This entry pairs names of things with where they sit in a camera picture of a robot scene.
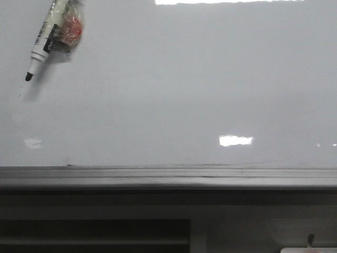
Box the white black whiteboard marker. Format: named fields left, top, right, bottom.
left=25, top=1, right=84, bottom=82

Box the white whiteboard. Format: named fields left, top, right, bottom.
left=1, top=1, right=336, bottom=168

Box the grey aluminium marker tray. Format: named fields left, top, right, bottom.
left=1, top=164, right=336, bottom=191

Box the white object with red edge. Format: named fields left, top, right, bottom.
left=280, top=247, right=337, bottom=253

